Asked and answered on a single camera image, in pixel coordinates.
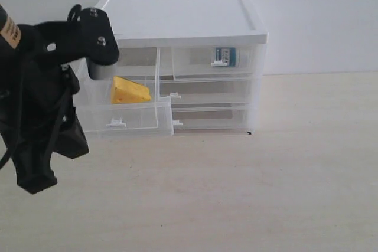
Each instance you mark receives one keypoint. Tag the yellow cheese wedge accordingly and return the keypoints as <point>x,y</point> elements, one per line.
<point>124,91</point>

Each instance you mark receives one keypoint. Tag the clear middle wide drawer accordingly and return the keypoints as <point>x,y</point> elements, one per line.
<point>208,94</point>

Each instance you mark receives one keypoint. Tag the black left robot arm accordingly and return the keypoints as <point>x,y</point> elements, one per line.
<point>37,85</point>

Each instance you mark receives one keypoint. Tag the white plastic drawer cabinet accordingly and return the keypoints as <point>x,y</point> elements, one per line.
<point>168,24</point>

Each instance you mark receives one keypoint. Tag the clear bottom wide drawer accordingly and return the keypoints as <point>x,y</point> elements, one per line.
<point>214,118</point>

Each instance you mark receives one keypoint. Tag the clear wide drawer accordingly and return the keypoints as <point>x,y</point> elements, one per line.
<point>214,118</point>
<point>208,94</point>

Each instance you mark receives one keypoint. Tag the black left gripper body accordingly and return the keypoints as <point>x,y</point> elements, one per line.
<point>31,91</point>

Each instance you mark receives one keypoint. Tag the white capped pill bottle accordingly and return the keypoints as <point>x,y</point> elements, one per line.
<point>230,57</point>

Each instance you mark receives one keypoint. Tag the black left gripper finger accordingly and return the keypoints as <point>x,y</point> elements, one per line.
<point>71,141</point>

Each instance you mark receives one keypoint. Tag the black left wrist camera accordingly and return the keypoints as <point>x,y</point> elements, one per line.
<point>87,34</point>

